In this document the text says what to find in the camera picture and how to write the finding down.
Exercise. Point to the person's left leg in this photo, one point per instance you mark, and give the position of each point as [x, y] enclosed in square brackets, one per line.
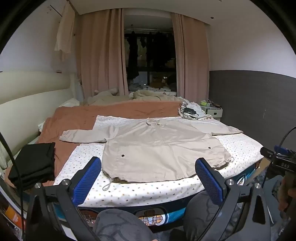
[120, 224]

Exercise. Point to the white hanging cloth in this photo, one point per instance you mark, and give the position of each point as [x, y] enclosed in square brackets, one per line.
[66, 34]

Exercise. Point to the person's right leg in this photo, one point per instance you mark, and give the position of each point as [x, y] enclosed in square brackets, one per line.
[198, 213]

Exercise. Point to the cartoon print mattress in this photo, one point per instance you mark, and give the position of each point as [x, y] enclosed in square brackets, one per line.
[150, 216]

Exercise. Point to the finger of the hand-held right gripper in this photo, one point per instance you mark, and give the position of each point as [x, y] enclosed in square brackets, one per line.
[282, 149]
[268, 154]

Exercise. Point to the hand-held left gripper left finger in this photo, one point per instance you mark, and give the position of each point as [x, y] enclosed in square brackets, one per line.
[87, 176]

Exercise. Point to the person's leg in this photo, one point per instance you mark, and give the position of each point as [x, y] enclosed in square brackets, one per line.
[120, 224]
[198, 213]

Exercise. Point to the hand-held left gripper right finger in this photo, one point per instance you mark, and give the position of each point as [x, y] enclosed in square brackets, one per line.
[208, 183]

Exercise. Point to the person's right hand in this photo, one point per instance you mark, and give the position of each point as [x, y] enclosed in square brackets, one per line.
[288, 192]

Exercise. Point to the white nightstand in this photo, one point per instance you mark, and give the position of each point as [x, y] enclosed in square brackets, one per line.
[215, 113]

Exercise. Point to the cream padded headboard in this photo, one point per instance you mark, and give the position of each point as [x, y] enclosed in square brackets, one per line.
[27, 92]

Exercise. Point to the beige crumpled duvet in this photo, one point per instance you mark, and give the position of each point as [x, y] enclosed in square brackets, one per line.
[148, 95]

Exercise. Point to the orange bed sheet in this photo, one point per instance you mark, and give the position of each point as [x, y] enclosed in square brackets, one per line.
[76, 118]

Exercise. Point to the beige jacket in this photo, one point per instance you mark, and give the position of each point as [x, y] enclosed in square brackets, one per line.
[161, 153]

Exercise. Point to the dark hanging clothes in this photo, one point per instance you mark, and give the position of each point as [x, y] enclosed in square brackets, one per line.
[148, 51]

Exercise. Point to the white pillow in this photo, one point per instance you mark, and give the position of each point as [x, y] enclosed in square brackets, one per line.
[70, 102]

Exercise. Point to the white dotted sheet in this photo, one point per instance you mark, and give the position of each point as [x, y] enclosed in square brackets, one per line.
[143, 192]

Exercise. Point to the black folded clothes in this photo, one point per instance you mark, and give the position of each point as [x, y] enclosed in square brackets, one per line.
[34, 162]

